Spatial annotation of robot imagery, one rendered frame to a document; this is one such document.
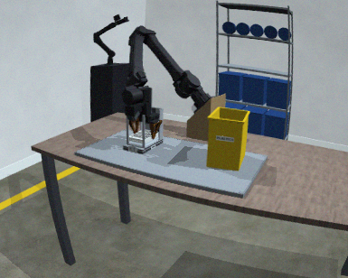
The yellow open-top bin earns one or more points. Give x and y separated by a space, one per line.
226 127

